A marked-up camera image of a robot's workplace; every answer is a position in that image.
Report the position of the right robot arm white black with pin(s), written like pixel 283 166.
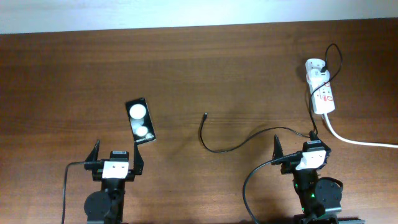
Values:
pixel 320 197

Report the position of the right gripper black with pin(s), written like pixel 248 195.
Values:
pixel 290 166

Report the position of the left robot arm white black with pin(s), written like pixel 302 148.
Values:
pixel 107 205

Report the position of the white power strip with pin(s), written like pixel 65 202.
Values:
pixel 322 98

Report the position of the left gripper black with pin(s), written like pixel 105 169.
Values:
pixel 94 167

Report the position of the white charger plug adapter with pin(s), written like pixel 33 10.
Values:
pixel 315 76

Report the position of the black smartphone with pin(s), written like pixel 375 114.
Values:
pixel 140 121

